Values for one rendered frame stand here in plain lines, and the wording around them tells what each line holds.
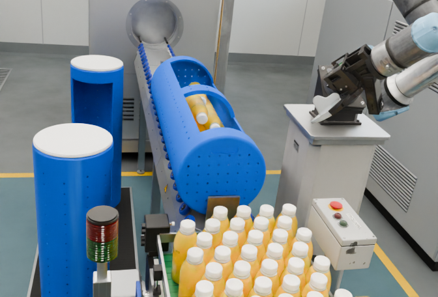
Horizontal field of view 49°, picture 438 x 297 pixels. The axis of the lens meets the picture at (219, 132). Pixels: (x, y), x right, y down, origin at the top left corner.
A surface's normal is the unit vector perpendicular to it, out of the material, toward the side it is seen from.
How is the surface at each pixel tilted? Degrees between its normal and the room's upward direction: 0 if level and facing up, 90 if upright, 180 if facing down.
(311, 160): 90
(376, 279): 0
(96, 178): 90
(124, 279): 0
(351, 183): 90
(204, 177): 90
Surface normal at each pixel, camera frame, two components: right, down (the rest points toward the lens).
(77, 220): 0.32, 0.41
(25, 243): 0.10, -0.91
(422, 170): -0.97, 0.00
